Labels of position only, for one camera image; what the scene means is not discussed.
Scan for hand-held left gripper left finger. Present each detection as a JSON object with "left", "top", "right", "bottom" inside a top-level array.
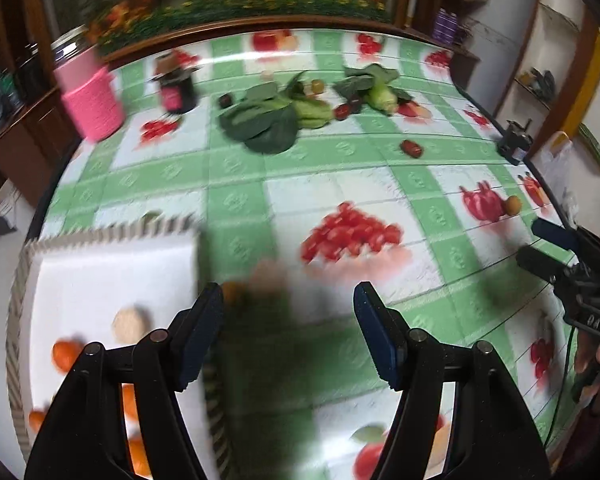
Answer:
[{"left": 24, "top": 282, "right": 226, "bottom": 480}]

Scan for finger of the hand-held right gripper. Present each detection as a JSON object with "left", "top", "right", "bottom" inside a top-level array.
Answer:
[
  {"left": 516, "top": 246, "right": 566, "bottom": 283},
  {"left": 532, "top": 218, "right": 579, "bottom": 252}
]

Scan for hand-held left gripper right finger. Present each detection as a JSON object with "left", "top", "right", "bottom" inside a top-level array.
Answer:
[{"left": 354, "top": 281, "right": 551, "bottom": 480}]

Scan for beige pressed cake piece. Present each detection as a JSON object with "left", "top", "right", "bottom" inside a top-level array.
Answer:
[
  {"left": 250, "top": 257, "right": 301, "bottom": 306},
  {"left": 111, "top": 306, "right": 150, "bottom": 345}
]

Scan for striped cardboard box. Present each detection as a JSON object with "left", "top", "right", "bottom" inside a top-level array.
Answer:
[{"left": 5, "top": 215, "right": 241, "bottom": 480}]

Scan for white plastic bag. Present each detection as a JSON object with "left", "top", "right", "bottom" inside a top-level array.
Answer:
[{"left": 530, "top": 132, "right": 581, "bottom": 221}]

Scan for black clamp device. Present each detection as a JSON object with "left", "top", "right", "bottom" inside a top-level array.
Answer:
[{"left": 497, "top": 120, "right": 533, "bottom": 166}]

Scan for dark tools on shelf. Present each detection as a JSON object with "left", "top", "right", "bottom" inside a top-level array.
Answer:
[{"left": 517, "top": 67, "right": 558, "bottom": 97}]

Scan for large dark green leaf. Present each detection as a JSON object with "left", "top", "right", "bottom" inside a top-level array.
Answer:
[{"left": 219, "top": 85, "right": 298, "bottom": 155}]

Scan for pale-stemmed bok choy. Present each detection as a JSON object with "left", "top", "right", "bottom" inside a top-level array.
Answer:
[{"left": 332, "top": 64, "right": 411, "bottom": 115}]

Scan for green bok choy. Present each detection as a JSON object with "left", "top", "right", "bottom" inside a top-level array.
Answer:
[{"left": 280, "top": 72, "right": 336, "bottom": 130}]

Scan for dark jar with cork lid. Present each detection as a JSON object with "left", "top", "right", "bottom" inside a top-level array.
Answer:
[{"left": 150, "top": 52, "right": 201, "bottom": 115}]

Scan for pink bottle with knitted sleeve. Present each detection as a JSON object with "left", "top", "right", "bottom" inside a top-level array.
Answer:
[{"left": 50, "top": 35, "right": 126, "bottom": 142}]

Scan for wooden side cabinet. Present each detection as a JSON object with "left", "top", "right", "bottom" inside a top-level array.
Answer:
[{"left": 0, "top": 87, "right": 81, "bottom": 216}]

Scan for artificial flower display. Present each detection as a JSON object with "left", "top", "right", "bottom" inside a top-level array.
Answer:
[{"left": 87, "top": 0, "right": 388, "bottom": 43}]

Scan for thin dark cable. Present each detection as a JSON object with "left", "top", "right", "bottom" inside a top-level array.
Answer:
[{"left": 545, "top": 325, "right": 578, "bottom": 448}]

